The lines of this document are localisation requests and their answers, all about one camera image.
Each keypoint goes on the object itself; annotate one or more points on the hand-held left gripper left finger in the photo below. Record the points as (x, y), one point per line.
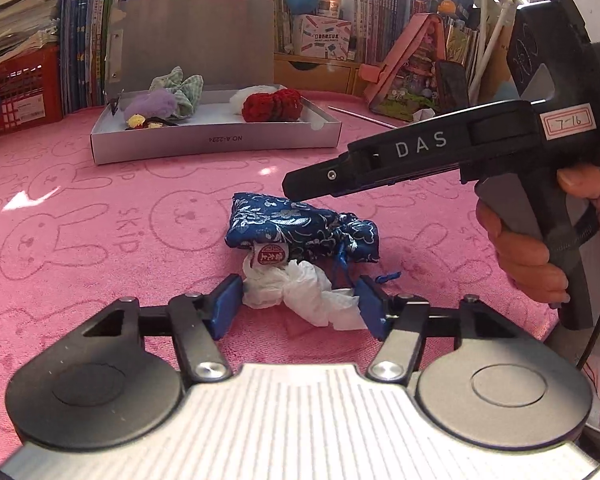
(227, 305)

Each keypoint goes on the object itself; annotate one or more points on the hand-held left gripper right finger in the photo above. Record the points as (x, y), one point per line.
(372, 307)

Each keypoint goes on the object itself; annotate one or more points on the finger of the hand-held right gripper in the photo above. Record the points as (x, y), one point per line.
(315, 182)

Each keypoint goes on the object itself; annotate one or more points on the blue floral fabric pouch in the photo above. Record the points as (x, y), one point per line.
(280, 222)

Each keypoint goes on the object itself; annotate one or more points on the white tissue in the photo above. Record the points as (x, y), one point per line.
(300, 295)

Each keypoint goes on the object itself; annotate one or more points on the red crochet scrunchie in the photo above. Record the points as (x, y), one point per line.
(272, 107)

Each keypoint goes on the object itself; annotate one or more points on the white fluffy plush toy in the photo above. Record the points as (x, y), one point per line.
(240, 97)

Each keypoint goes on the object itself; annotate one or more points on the grey cardboard box with lid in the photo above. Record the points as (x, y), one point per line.
(220, 104)

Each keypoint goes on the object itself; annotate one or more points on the green checked fabric bow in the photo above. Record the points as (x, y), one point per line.
(180, 90)

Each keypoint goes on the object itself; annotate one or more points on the purple fluffy plush toy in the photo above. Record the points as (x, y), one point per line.
(145, 105)

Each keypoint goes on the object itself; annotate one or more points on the person's right hand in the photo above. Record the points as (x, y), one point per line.
(520, 260)

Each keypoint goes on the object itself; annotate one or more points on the brown cardboard panel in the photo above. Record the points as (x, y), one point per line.
(500, 70)

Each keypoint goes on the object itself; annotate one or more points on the black smartphone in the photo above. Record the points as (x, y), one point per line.
(452, 87)

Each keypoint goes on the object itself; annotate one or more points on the thin metal rod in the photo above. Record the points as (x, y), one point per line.
(360, 116)

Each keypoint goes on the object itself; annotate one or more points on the white folded paper figure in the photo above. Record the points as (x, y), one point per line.
(425, 114)

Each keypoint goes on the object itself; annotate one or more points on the wooden drawer unit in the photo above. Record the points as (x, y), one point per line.
(320, 77)

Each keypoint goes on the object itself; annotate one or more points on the pink triangular toy house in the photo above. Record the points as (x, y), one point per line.
(410, 85)

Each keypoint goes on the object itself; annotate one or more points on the pink paper tag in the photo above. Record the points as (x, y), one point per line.
(372, 72)

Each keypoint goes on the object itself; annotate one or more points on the white colourful printed box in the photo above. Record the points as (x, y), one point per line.
(322, 37)

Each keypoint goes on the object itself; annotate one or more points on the pink rabbit print mat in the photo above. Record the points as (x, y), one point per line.
(80, 200)

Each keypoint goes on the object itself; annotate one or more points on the black binder clip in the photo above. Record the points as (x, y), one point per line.
(115, 107)

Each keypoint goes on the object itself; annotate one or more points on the row of upright books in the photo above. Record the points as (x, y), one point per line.
(80, 35)

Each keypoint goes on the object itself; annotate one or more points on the large red plastic basket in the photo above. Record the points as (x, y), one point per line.
(20, 95)

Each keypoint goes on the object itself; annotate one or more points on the stack of paperback books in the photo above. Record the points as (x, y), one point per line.
(15, 20)

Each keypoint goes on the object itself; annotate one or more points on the white plastic pipe frame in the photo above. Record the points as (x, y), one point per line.
(495, 25)

